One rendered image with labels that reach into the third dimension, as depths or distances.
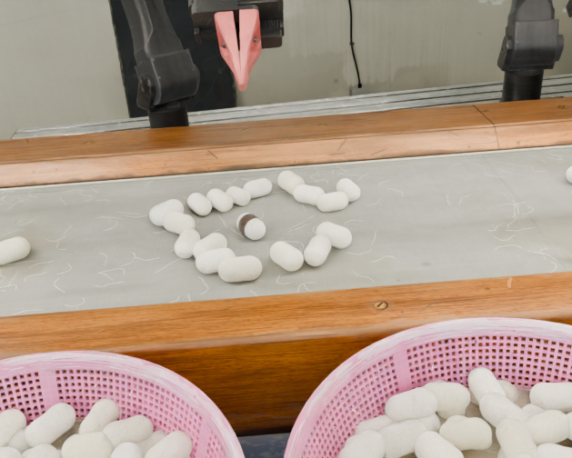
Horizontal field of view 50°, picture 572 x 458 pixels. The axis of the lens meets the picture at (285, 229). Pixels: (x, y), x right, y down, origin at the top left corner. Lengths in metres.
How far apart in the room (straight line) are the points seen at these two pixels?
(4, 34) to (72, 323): 2.28
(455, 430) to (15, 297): 0.38
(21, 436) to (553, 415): 0.33
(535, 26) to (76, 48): 1.94
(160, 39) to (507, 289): 0.67
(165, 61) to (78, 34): 1.69
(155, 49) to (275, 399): 0.63
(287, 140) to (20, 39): 2.02
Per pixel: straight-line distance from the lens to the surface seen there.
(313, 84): 2.70
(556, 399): 0.44
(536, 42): 1.09
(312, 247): 0.54
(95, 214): 0.70
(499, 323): 0.44
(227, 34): 0.69
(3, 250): 0.63
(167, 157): 0.77
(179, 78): 0.97
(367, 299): 0.46
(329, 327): 0.43
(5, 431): 0.45
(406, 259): 0.56
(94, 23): 2.63
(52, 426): 0.44
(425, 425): 0.42
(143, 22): 0.98
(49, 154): 0.83
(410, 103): 1.21
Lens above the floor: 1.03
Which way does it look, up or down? 28 degrees down
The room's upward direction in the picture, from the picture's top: 4 degrees counter-clockwise
